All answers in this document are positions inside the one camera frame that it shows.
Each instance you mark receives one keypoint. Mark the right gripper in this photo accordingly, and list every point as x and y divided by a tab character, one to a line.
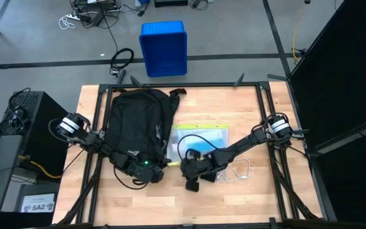
199	168

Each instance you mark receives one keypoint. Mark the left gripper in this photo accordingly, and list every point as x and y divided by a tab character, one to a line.
151	174

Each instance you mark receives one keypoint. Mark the clear pouch green edge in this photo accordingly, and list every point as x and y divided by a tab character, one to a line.
202	133

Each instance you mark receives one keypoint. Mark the black backpack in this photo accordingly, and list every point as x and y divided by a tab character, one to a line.
138	121

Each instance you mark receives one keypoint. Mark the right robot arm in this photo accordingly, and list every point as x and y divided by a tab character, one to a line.
246	141

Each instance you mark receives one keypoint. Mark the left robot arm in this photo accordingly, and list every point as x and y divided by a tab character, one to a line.
100	146

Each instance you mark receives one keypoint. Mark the white SA2 sign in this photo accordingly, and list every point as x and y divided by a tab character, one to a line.
38	203

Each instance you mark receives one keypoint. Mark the black computer tower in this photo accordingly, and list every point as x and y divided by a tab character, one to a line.
40	127

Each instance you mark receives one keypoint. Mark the blue plastic bin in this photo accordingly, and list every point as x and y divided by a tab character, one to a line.
164	47

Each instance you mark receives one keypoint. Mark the black flat device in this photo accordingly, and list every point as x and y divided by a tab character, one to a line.
170	2

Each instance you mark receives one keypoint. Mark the white power strip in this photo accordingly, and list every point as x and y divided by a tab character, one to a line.
75	15

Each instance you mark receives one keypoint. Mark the black electronics box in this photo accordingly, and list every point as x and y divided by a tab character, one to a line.
97	4

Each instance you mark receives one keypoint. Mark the black partition panel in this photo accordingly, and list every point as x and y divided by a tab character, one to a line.
345	63

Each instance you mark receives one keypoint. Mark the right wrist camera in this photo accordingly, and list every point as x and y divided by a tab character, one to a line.
193	154

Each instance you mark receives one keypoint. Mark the black aluminium table frame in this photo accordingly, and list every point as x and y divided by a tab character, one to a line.
103	95

